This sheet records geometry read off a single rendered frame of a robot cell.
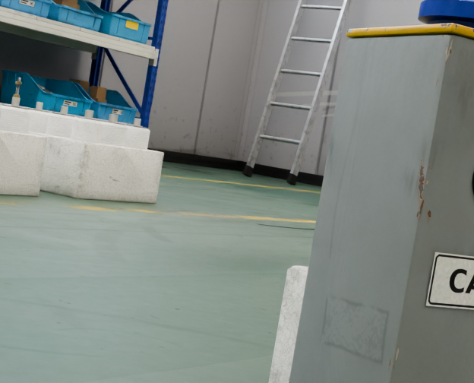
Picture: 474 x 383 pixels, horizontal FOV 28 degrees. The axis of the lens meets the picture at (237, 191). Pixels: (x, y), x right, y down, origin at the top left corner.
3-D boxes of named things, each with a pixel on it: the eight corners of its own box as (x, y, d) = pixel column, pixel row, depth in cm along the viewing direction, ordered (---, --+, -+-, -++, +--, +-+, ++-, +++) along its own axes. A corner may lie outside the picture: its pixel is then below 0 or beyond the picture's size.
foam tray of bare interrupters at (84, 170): (156, 204, 331) (164, 152, 330) (77, 198, 299) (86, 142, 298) (76, 185, 353) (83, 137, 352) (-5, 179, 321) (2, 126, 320)
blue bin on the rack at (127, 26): (58, 30, 637) (63, -1, 636) (99, 41, 667) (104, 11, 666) (109, 35, 606) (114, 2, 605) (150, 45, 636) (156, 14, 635)
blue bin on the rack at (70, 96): (-5, 102, 605) (0, 68, 604) (41, 109, 635) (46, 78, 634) (45, 110, 574) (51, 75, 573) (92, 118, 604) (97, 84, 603)
